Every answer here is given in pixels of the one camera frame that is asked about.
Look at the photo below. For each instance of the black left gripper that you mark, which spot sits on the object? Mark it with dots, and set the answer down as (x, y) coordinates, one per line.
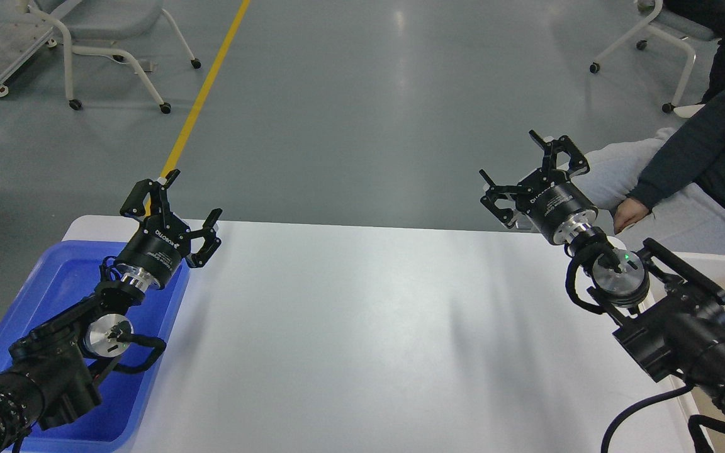
(157, 247)

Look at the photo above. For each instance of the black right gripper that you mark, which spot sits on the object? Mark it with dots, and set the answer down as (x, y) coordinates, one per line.
(554, 204)

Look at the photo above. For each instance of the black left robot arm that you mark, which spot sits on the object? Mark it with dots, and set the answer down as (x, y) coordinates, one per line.
(58, 366)

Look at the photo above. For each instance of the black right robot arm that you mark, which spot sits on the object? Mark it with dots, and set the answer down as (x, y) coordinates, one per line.
(670, 317)

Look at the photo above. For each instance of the seated person's hand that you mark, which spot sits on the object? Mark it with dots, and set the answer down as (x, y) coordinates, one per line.
(629, 212)

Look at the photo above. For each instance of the blue plastic bin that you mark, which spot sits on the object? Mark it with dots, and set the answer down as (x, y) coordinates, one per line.
(65, 274)

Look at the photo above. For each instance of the seated person in grey trousers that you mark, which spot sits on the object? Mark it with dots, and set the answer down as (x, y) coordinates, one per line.
(679, 174)

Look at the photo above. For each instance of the white chair on castors left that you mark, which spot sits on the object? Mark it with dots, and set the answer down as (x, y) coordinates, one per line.
(93, 28)

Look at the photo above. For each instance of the white chair on castors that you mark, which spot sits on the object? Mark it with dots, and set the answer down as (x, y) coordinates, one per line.
(659, 22)
(93, 28)

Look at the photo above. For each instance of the white chair on castors right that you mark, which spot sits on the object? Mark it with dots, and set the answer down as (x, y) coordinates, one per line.
(659, 22)

